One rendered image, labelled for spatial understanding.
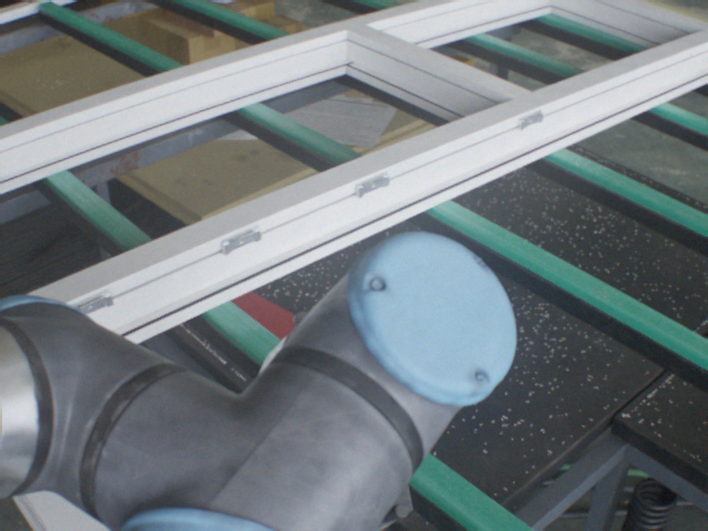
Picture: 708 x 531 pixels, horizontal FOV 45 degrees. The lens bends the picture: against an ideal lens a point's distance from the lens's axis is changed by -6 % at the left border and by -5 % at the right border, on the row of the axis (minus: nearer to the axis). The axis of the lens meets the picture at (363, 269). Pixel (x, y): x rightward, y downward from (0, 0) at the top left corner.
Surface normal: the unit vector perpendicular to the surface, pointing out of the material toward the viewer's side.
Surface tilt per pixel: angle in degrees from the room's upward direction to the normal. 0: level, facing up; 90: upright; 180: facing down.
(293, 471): 28
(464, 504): 0
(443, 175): 90
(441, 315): 35
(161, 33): 90
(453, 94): 90
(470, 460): 0
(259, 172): 0
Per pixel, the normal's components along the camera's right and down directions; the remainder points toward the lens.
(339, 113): 0.00, -0.82
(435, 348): 0.46, -0.46
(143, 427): -0.22, -0.57
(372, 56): -0.76, 0.37
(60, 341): 0.59, -0.76
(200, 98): 0.65, 0.44
